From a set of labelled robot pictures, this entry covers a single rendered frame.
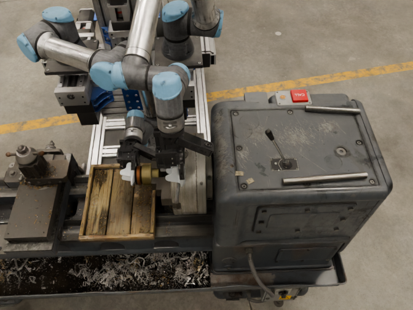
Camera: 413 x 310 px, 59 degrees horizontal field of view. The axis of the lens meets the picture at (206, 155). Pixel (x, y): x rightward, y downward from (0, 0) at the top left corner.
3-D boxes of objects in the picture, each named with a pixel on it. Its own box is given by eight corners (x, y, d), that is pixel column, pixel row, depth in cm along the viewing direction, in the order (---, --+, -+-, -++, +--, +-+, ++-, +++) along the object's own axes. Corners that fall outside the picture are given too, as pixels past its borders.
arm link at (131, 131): (144, 138, 159) (141, 126, 152) (143, 147, 156) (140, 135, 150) (126, 139, 159) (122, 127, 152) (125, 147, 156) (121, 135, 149)
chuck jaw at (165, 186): (180, 175, 140) (180, 200, 132) (181, 184, 144) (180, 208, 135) (151, 176, 140) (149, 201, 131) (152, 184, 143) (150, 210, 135)
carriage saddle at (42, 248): (77, 159, 174) (74, 152, 169) (58, 255, 147) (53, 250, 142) (13, 162, 173) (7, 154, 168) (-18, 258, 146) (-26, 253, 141)
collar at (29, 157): (39, 147, 146) (36, 143, 144) (34, 164, 142) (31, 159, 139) (18, 148, 146) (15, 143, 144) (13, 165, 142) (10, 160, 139)
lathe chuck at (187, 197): (196, 157, 166) (194, 116, 138) (198, 225, 150) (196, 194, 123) (176, 158, 165) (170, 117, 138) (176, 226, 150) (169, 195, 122)
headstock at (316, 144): (332, 147, 178) (359, 89, 146) (360, 242, 150) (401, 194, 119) (209, 152, 177) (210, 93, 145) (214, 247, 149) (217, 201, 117)
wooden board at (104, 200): (157, 166, 172) (157, 162, 168) (154, 240, 151) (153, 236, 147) (93, 169, 171) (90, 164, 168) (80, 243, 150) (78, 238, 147)
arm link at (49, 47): (47, 41, 163) (144, 74, 142) (21, 60, 156) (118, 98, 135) (34, 16, 154) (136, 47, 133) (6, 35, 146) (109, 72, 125)
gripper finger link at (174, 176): (166, 186, 116) (163, 163, 110) (185, 186, 116) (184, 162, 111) (166, 193, 113) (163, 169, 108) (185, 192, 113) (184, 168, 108)
